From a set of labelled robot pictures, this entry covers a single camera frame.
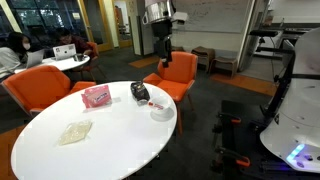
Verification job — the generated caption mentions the red white small packet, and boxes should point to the red white small packet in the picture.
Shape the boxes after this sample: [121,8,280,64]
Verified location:
[147,101,165,111]

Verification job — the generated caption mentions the silver laptop with logo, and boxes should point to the silver laptop with logo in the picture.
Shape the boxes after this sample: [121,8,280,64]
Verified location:
[52,43,78,62]

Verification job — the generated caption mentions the black robot mounting cart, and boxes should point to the black robot mounting cart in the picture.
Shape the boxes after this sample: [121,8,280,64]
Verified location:
[210,99,320,180]

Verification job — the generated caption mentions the person wearing face mask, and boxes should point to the person wearing face mask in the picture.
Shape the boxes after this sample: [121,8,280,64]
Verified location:
[0,31,33,82]

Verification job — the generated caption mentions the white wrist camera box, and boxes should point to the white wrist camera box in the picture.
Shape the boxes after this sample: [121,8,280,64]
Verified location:
[171,11,190,25]

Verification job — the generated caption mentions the orange armchair wide seat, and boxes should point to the orange armchair wide seat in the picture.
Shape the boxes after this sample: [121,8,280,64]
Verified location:
[1,64,98,117]

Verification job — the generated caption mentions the small round white table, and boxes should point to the small round white table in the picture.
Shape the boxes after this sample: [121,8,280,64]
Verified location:
[14,54,91,75]

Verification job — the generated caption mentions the clear plastic bag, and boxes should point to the clear plastic bag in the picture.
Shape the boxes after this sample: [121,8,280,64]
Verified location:
[57,120,94,147]

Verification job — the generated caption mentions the white bowl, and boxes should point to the white bowl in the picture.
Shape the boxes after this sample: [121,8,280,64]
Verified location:
[147,95,173,117]

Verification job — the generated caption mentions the orange chair behind person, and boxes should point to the orange chair behind person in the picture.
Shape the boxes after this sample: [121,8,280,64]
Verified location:
[71,41,107,83]

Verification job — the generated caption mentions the pink snack packet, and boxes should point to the pink snack packet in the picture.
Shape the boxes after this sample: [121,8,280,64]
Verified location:
[80,84,113,109]

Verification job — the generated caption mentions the grey open laptop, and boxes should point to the grey open laptop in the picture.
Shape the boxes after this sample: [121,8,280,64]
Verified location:
[25,48,46,70]

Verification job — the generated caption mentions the black background equipment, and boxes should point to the black background equipment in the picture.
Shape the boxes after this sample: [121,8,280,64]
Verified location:
[249,22,320,58]

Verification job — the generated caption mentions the whiteboard with writing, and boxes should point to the whiteboard with writing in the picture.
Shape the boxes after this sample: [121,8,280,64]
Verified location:
[172,0,255,34]

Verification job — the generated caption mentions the brown wooden stool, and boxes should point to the brown wooden stool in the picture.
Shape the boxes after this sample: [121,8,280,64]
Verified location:
[190,46,216,73]
[209,56,239,79]

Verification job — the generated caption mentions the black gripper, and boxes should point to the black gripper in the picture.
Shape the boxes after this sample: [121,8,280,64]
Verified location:
[151,19,175,68]

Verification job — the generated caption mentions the person in dark red top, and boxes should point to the person in dark red top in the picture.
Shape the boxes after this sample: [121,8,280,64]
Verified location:
[54,27,93,57]

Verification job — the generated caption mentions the orange black clamp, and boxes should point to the orange black clamp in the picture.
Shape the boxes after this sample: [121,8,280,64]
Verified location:
[210,146,252,173]
[212,112,242,134]

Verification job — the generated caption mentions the orange armchair wooden legs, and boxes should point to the orange armchair wooden legs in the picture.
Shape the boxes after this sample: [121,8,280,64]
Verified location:
[142,51,199,136]

